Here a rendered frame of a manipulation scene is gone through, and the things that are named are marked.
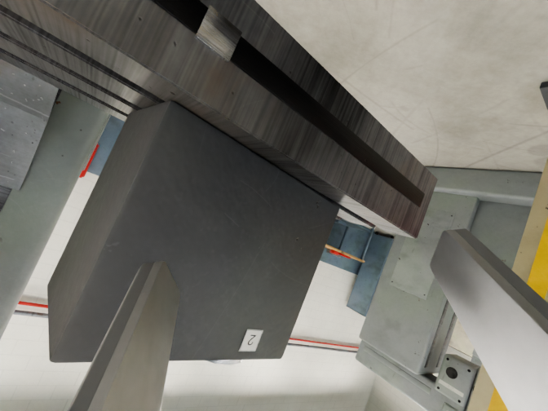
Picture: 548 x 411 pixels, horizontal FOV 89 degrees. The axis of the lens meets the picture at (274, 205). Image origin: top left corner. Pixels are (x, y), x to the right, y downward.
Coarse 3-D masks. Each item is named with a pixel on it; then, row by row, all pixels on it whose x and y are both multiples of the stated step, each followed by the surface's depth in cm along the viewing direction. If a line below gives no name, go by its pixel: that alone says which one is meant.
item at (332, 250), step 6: (336, 222) 603; (342, 222) 600; (348, 222) 576; (348, 228) 650; (360, 228) 598; (372, 228) 598; (372, 234) 597; (342, 240) 647; (330, 246) 529; (366, 246) 593; (330, 252) 567; (336, 252) 555; (342, 252) 550; (348, 258) 575; (354, 258) 572; (360, 258) 593
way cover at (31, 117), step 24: (0, 72) 39; (24, 72) 40; (0, 96) 42; (24, 96) 42; (48, 96) 42; (0, 120) 43; (24, 120) 44; (0, 144) 45; (24, 144) 46; (0, 168) 47; (24, 168) 48
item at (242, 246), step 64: (128, 128) 25; (192, 128) 20; (128, 192) 18; (192, 192) 21; (256, 192) 25; (64, 256) 25; (128, 256) 19; (192, 256) 22; (256, 256) 26; (320, 256) 32; (64, 320) 18; (192, 320) 23; (256, 320) 28
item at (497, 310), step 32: (448, 256) 10; (480, 256) 8; (448, 288) 10; (480, 288) 8; (512, 288) 7; (480, 320) 8; (512, 320) 7; (544, 320) 7; (480, 352) 9; (512, 352) 7; (544, 352) 6; (512, 384) 7; (544, 384) 6
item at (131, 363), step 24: (144, 264) 10; (144, 288) 9; (168, 288) 10; (120, 312) 8; (144, 312) 8; (168, 312) 10; (120, 336) 7; (144, 336) 8; (168, 336) 9; (96, 360) 7; (120, 360) 7; (144, 360) 8; (168, 360) 9; (96, 384) 6; (120, 384) 6; (144, 384) 8; (72, 408) 6; (96, 408) 6; (120, 408) 6; (144, 408) 7
